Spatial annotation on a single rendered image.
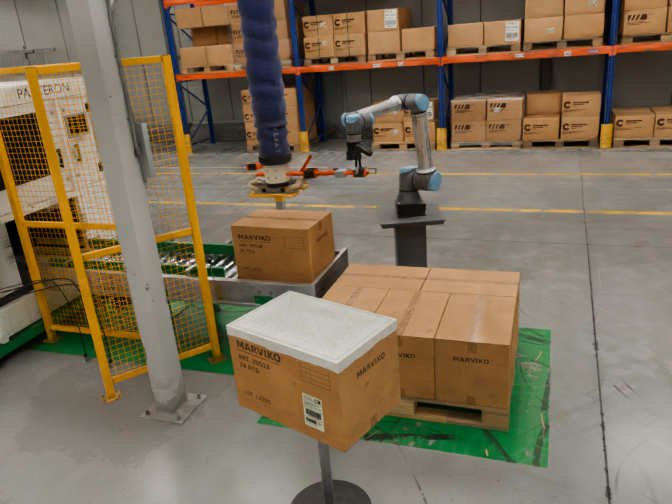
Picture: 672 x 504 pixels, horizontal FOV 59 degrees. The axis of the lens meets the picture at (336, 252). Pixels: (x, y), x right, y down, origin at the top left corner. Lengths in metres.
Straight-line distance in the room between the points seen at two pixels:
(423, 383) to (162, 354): 1.55
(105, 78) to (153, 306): 1.27
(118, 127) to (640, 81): 10.14
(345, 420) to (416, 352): 1.12
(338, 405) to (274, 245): 1.97
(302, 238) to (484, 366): 1.45
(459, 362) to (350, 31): 8.72
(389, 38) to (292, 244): 7.54
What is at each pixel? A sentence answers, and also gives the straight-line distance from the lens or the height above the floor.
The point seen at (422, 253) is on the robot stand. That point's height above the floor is 0.44.
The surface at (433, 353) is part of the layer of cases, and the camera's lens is 3.35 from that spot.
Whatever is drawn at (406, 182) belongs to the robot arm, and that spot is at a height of 1.02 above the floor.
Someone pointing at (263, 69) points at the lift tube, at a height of 1.96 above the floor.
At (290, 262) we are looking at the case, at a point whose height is 0.70.
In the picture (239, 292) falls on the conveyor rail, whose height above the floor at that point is 0.51.
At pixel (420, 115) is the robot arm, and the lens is 4.39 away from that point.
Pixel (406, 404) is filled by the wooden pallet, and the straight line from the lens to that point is 3.57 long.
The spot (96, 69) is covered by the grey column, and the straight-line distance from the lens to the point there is 3.33.
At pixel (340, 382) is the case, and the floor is 0.93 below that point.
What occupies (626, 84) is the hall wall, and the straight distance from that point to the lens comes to 12.15.
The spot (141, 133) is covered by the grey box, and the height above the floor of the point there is 1.72.
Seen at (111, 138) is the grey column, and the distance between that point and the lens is 3.35.
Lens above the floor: 2.14
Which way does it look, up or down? 20 degrees down
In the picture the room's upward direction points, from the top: 5 degrees counter-clockwise
